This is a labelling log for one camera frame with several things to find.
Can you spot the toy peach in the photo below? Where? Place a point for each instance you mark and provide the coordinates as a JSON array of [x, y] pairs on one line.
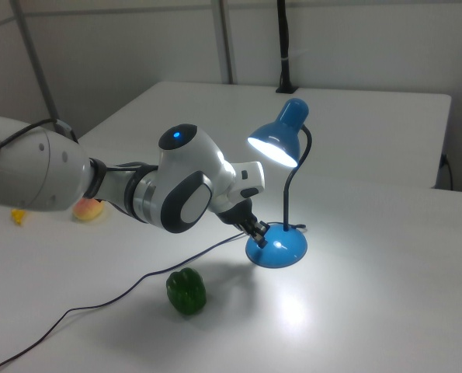
[[87, 210]]

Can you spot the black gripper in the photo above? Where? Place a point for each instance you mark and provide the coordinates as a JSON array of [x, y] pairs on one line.
[[236, 215]]

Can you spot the grey partition frame post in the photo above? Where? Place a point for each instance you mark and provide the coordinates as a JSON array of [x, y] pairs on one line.
[[227, 39]]

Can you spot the blue desk lamp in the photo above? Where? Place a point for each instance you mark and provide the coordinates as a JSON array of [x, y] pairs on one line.
[[283, 248]]

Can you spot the black pole with clamp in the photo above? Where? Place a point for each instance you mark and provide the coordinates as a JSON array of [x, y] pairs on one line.
[[284, 46]]

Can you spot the yellow toy banana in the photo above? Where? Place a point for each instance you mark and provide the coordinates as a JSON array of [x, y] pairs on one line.
[[18, 217]]

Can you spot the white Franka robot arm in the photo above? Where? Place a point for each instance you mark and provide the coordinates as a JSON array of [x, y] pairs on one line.
[[184, 171]]

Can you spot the green toy bell pepper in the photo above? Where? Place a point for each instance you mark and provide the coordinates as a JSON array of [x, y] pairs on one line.
[[186, 291]]

